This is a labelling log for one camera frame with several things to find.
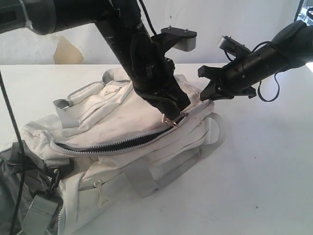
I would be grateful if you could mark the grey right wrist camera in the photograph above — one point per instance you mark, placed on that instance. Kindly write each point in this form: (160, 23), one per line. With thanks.
(229, 45)

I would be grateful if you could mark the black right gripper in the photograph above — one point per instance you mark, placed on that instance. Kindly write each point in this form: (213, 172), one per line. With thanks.
(237, 77)

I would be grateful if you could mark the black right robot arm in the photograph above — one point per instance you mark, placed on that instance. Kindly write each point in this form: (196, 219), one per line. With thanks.
(291, 48)

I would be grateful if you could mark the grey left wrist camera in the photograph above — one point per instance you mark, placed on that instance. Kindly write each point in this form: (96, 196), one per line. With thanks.
(172, 37)

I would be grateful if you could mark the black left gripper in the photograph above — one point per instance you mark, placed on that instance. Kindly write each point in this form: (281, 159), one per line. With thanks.
(153, 79)

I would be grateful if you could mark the white fabric backpack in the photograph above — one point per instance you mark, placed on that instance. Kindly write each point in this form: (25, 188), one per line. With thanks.
(102, 141)

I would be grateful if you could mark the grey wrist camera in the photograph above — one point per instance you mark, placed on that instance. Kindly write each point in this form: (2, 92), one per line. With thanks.
(229, 45)
(172, 37)

